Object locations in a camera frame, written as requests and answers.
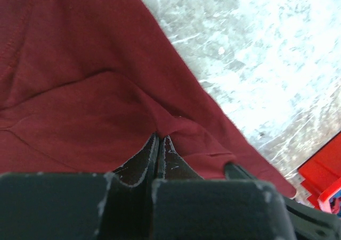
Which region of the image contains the dark red t-shirt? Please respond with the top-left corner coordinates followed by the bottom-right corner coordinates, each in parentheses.
top-left (1, 0), bottom-right (296, 198)

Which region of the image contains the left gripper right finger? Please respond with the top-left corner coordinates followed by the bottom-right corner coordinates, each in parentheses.
top-left (157, 136), bottom-right (202, 180)

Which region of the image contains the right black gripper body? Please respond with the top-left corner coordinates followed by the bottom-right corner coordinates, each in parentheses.
top-left (223, 161), bottom-right (341, 240)

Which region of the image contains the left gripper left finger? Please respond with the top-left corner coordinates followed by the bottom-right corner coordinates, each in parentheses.
top-left (113, 134), bottom-right (160, 187)

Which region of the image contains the red plastic bin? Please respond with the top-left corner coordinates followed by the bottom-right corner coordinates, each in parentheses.
top-left (298, 133), bottom-right (340, 213)

